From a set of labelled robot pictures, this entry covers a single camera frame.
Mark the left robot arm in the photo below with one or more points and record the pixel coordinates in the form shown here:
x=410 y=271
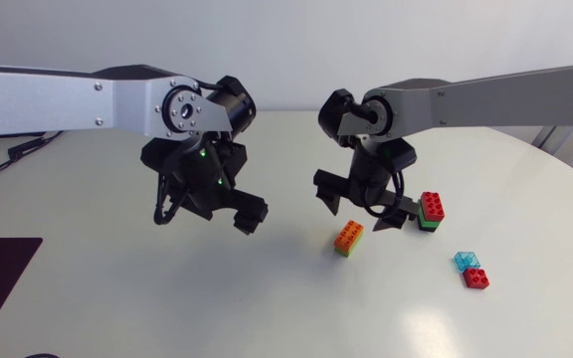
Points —
x=43 y=102

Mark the black power brick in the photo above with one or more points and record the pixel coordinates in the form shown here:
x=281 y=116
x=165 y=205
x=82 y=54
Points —
x=25 y=147

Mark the clear blue toy brick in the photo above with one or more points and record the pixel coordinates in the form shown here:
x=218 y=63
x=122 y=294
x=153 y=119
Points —
x=466 y=260

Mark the black toy brick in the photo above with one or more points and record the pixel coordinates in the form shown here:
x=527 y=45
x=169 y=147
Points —
x=425 y=229

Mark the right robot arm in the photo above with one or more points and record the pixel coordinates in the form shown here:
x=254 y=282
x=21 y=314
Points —
x=515 y=102

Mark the orange toy brick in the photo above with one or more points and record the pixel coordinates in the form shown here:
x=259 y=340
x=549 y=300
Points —
x=349 y=233

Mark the large red toy brick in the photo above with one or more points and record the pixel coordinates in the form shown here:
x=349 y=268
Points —
x=432 y=205

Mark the light green toy brick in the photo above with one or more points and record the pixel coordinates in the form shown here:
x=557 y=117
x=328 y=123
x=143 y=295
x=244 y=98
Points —
x=353 y=250

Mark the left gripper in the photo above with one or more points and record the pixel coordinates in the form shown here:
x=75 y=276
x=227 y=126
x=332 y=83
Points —
x=217 y=201

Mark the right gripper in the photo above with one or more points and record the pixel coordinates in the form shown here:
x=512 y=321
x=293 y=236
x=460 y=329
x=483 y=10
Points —
x=366 y=199

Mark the small red toy brick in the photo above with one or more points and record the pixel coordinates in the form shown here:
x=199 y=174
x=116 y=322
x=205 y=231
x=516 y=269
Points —
x=475 y=278

